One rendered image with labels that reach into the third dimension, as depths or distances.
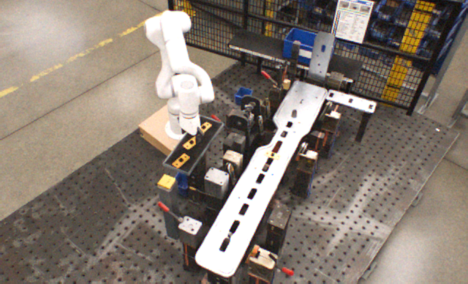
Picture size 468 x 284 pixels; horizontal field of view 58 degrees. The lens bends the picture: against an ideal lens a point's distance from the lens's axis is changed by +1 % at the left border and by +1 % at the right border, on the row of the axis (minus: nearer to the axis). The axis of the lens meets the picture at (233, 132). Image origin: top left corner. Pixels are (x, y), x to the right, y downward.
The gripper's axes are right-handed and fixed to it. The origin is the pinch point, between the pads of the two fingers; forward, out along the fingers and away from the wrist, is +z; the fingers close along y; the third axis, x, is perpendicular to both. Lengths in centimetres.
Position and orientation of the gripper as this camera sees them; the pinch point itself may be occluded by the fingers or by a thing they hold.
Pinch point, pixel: (191, 135)
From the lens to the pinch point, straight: 200.1
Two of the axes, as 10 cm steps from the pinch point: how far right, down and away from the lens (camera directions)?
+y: 7.5, 4.8, -4.5
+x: 6.6, -5.3, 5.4
